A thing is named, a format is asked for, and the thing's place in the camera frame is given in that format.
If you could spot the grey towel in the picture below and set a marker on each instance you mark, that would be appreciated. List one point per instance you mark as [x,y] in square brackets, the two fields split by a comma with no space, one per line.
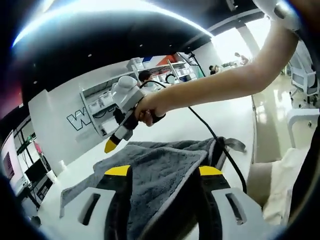
[160,170]

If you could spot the person's right hand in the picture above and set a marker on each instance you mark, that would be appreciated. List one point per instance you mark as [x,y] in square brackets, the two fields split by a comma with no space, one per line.
[151,107]

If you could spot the grey metal shelving unit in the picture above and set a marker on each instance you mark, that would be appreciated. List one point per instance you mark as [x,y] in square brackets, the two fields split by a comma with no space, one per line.
[110,100]

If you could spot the white paper cup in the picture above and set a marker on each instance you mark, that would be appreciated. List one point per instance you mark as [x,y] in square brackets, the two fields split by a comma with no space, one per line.
[51,177]
[62,165]

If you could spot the long ceiling light strip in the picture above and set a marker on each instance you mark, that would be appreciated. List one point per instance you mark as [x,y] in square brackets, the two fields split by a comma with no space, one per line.
[100,15]

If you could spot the black monitor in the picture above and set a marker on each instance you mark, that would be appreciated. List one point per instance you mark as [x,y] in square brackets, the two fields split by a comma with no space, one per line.
[36,172]

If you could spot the laptop with pink screen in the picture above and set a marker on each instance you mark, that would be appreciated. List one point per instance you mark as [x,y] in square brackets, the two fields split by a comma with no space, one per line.
[10,162]

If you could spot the grey office chair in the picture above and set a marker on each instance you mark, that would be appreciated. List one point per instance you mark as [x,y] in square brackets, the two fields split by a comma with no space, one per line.
[305,80]

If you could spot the white worn device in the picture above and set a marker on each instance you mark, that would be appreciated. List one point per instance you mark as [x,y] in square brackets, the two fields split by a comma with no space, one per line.
[280,12]

